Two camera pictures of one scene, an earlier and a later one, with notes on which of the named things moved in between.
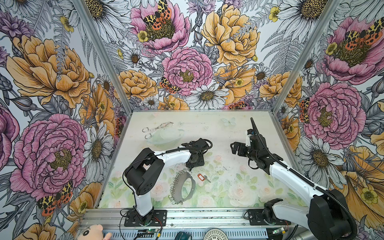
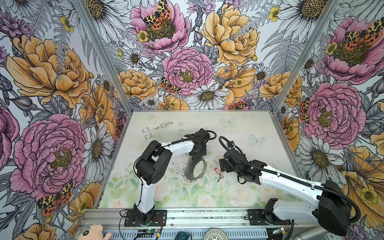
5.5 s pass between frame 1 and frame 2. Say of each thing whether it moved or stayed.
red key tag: moved
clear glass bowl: stayed
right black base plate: stayed
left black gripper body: moved
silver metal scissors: stayed
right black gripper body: moved
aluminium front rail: stayed
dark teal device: stayed
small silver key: moved
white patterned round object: stayed
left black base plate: stayed
